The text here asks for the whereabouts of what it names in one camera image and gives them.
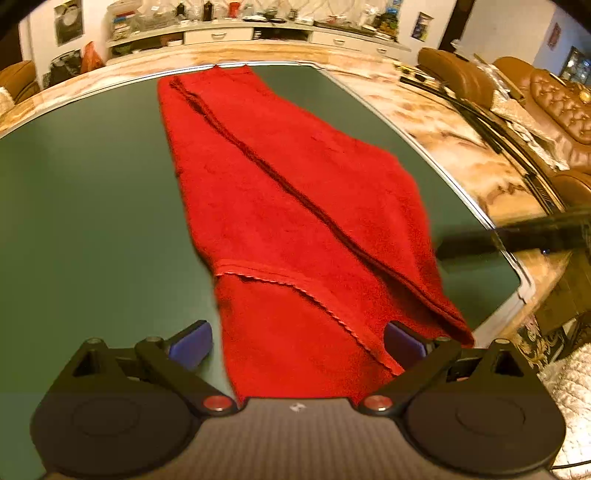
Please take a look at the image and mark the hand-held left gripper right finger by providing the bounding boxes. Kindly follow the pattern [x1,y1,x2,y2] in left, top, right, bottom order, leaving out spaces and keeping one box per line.
[358,320,542,417]

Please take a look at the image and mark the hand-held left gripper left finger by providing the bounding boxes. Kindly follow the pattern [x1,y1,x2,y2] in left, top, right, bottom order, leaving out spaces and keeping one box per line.
[59,320,242,417]

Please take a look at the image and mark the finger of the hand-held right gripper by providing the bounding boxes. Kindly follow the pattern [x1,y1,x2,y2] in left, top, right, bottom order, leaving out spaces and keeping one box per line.
[434,225,505,260]

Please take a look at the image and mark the red towel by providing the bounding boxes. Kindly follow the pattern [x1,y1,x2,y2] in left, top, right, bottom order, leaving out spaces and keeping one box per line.
[157,65,476,400]

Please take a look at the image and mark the white lace sofa cover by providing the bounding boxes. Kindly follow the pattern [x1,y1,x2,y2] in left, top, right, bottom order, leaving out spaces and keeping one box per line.
[473,59,571,172]

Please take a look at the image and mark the ornate black gold furniture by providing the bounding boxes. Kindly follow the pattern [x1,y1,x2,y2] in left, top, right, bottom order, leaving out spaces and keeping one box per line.
[512,318,574,371]

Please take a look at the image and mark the brown tufted leather sofa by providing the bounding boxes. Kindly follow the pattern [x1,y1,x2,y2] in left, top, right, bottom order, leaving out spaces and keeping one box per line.
[492,55,591,213]

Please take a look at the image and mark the glass display cabinet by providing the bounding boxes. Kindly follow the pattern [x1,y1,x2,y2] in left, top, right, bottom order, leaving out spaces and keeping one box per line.
[558,45,591,88]

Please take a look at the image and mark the brown leather armchair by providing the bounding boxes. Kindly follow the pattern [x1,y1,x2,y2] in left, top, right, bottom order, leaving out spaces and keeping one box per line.
[0,60,41,106]
[417,46,498,108]

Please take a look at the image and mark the white lace cloth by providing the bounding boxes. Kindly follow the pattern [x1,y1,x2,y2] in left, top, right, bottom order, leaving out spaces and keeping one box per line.
[536,340,591,468]

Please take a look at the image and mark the dark wooden door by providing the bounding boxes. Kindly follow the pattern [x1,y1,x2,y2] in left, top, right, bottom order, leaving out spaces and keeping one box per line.
[438,0,477,52]

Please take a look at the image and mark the white sideboard cabinet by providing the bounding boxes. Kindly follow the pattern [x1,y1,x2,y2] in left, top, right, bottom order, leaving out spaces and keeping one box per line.
[105,19,413,63]

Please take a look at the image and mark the black bag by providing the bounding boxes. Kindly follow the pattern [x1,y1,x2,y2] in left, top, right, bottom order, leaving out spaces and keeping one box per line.
[47,52,85,88]

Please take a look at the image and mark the orange plastic bag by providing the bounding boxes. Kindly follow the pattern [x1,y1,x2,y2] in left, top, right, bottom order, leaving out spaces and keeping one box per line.
[80,41,105,73]

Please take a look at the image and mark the clear plastic storage box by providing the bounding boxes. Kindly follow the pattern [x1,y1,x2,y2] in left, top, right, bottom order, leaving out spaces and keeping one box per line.
[107,1,142,41]

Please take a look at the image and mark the blue wall poster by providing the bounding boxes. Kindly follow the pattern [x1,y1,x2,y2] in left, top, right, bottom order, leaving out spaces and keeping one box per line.
[412,11,435,43]

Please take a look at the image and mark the black and white wall poster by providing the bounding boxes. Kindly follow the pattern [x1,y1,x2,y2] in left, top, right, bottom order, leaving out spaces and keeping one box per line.
[54,0,85,45]

